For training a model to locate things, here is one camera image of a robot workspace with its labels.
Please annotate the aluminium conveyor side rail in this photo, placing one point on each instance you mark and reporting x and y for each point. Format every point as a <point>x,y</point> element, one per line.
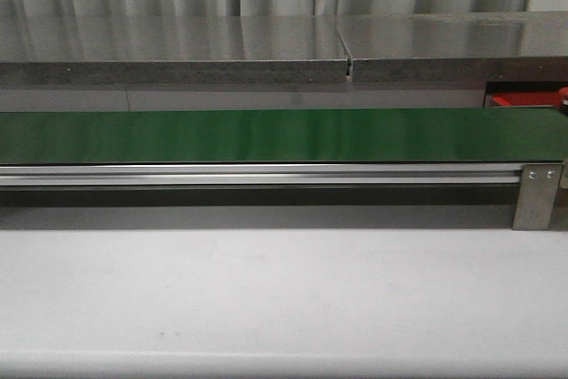
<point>261,174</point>

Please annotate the left steel counter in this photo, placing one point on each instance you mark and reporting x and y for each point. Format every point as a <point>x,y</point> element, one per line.
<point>156,51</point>

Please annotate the right steel counter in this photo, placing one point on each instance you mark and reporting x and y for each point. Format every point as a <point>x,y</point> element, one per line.
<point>473,47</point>

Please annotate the steel conveyor support bracket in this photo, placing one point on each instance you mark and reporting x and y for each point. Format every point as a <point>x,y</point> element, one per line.
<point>538,187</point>

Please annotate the red mushroom push button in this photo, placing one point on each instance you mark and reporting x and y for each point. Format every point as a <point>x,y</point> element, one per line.
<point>563,100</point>

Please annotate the steel counter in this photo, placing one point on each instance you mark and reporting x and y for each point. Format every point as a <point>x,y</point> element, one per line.
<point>156,51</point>
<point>473,47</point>

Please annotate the red plastic tray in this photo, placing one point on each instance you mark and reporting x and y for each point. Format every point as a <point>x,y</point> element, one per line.
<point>527,99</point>

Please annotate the green conveyor belt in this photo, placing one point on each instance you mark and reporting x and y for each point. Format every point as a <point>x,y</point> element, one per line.
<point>505,134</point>

